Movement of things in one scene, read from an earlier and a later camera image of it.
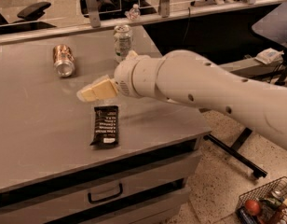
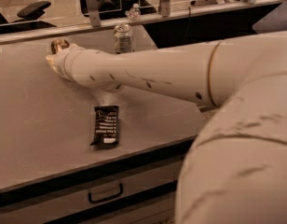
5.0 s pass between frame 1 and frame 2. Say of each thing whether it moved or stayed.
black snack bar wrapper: stayed
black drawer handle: stayed
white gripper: moved
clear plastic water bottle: stayed
